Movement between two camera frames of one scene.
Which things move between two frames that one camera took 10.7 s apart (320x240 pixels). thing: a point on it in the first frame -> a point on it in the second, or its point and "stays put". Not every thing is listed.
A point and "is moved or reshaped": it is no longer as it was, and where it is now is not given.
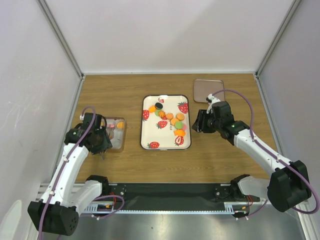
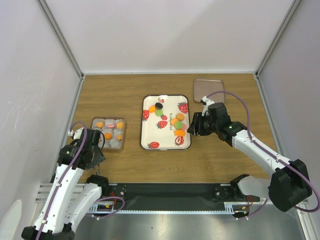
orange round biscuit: x=180 y=116 stays put
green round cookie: x=178 y=125 stays put
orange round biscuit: x=120 y=125 stays put
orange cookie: x=169 y=116 is moved or reshaped
